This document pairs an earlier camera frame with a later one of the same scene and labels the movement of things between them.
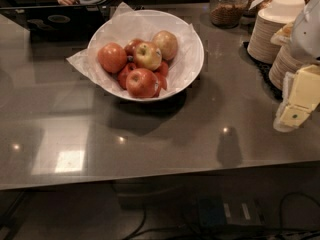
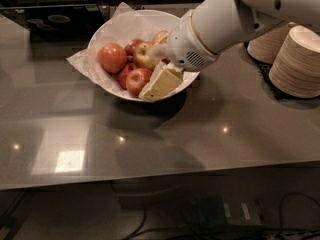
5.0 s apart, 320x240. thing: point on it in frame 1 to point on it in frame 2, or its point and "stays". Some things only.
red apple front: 142,83 stays
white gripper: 307,37 to 185,48
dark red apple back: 131,46 stays
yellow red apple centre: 147,55 stays
